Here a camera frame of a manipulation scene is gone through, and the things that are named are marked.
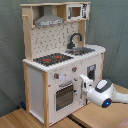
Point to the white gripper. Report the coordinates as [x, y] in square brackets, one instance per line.
[86, 85]

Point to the white toy oven door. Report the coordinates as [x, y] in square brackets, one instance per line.
[63, 98]

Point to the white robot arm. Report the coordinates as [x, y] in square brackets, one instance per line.
[102, 94]

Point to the wooden toy kitchen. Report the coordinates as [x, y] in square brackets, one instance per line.
[45, 40]

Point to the white cabinet door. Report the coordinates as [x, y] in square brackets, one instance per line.
[92, 68]

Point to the right red stove knob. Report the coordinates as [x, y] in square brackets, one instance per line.
[74, 69]

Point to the red stove knob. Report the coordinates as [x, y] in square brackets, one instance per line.
[56, 75]
[74, 69]

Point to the left red stove knob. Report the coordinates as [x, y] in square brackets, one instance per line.
[56, 75]

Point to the grey toy sink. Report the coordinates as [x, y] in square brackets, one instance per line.
[79, 51]

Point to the black toy faucet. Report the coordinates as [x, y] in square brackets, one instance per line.
[71, 44]

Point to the black toy stovetop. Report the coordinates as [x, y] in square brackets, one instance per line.
[52, 59]

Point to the toy microwave door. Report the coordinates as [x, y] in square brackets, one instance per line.
[74, 12]

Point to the grey range hood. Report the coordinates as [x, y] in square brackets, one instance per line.
[48, 18]

